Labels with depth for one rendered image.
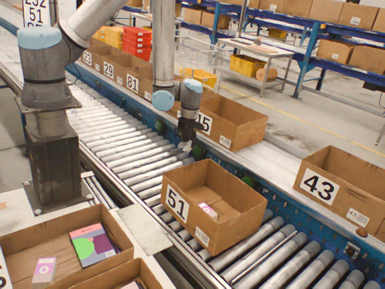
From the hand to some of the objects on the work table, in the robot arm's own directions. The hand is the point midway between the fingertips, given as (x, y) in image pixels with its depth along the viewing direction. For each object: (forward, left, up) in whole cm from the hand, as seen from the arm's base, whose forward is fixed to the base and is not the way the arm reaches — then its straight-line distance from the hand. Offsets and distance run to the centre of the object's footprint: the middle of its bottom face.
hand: (187, 151), depth 155 cm
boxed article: (-75, -26, -20) cm, 82 cm away
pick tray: (-65, -55, -23) cm, 88 cm away
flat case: (-57, -21, -18) cm, 63 cm away
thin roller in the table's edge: (-44, +12, -20) cm, 49 cm away
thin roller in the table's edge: (-41, +12, -20) cm, 47 cm away
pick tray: (-66, -23, -20) cm, 73 cm away
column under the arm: (-60, +20, -17) cm, 65 cm away
